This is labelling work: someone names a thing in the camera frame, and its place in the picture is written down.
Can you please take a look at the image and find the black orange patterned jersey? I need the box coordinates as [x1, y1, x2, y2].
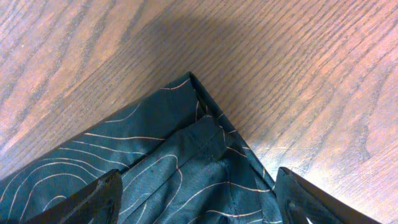
[1, 73, 282, 223]

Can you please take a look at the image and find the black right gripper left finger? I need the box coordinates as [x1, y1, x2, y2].
[27, 169, 123, 224]

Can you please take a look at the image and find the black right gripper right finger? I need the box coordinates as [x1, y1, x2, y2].
[274, 167, 377, 224]

